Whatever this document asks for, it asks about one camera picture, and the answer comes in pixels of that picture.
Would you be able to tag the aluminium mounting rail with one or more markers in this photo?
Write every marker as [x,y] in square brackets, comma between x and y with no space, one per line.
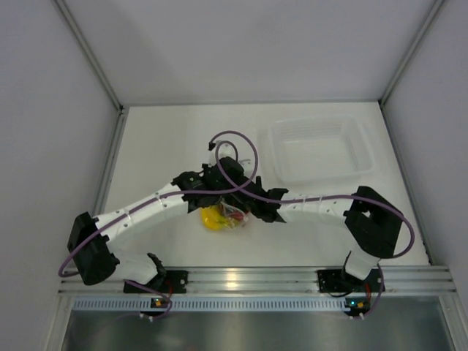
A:
[398,280]

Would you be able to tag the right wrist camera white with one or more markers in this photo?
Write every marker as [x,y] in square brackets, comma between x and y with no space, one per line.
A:
[248,165]

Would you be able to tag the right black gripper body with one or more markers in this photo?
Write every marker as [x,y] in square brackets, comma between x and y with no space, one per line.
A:
[257,181]

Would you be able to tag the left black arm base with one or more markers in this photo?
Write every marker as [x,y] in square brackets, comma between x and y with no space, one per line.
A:
[173,281]

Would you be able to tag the red fake dragon fruit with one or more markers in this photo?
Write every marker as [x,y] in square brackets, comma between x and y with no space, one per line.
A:
[237,215]

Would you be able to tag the right aluminium frame post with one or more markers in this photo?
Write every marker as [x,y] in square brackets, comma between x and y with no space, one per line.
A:
[416,40]

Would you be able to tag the yellow fake banana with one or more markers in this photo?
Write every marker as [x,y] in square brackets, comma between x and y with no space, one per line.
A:
[213,219]

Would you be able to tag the clear zip top bag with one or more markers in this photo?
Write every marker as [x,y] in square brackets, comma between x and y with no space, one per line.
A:
[232,224]

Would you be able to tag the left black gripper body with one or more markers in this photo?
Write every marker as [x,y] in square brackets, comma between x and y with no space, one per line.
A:
[220,196]

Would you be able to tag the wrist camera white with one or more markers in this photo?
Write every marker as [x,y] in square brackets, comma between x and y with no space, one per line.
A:
[225,150]
[248,165]

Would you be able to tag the clear plastic basket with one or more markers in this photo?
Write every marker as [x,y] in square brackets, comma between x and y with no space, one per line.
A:
[309,149]

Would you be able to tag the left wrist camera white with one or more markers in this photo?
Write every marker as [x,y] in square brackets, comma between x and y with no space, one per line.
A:
[225,150]

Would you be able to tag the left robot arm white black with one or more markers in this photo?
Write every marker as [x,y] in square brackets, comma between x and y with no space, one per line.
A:
[97,244]

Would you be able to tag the aluminium frame post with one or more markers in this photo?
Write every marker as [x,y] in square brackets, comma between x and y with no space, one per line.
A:
[416,40]
[87,51]

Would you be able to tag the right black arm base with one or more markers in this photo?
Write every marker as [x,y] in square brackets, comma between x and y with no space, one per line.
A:
[337,282]

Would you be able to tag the left aluminium frame post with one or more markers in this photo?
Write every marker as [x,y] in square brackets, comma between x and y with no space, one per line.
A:
[87,51]

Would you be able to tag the white slotted cable duct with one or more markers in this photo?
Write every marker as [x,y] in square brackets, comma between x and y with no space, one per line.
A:
[211,304]

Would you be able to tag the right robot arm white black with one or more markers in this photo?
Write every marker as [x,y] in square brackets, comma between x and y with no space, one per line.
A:
[371,220]

